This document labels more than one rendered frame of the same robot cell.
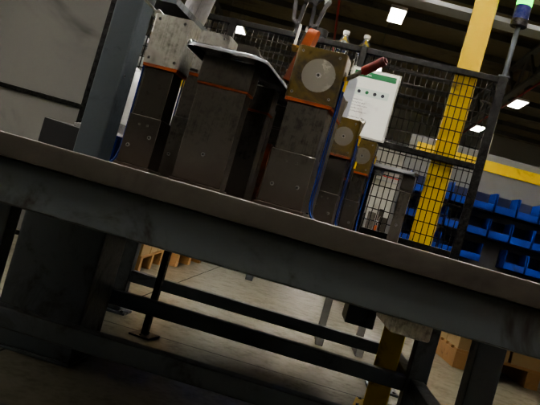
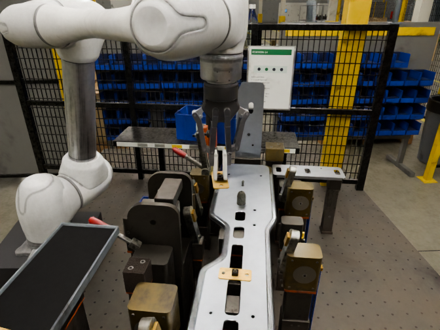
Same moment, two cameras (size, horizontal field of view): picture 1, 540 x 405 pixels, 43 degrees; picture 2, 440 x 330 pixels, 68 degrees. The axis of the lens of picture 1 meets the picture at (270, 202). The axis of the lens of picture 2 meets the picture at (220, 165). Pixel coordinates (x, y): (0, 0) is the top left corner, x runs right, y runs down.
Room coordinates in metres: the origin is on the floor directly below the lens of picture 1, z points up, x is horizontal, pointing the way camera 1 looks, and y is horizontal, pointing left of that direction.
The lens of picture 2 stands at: (1.50, 0.13, 1.61)
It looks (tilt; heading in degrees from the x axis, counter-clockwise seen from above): 26 degrees down; 353
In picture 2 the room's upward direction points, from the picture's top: straight up
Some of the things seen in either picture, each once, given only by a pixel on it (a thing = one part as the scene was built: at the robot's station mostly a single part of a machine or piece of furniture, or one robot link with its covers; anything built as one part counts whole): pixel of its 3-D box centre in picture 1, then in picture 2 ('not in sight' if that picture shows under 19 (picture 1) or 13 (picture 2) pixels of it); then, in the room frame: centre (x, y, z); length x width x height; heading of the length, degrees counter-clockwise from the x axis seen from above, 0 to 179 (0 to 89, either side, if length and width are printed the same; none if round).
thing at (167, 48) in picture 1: (151, 96); not in sight; (1.58, 0.33, 0.88); 0.12 x 0.07 x 0.36; 77
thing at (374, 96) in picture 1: (368, 104); (269, 78); (3.09, -0.30, 1.30); 0.23 x 0.02 x 0.31; 77
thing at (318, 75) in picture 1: (308, 136); not in sight; (1.50, -0.04, 0.88); 0.14 x 0.09 x 0.36; 77
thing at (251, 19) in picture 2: (362, 55); (251, 27); (3.20, -0.22, 1.53); 0.07 x 0.07 x 0.20
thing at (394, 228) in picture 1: (399, 212); (330, 203); (2.64, -0.49, 0.84); 0.05 x 0.05 x 0.29; 77
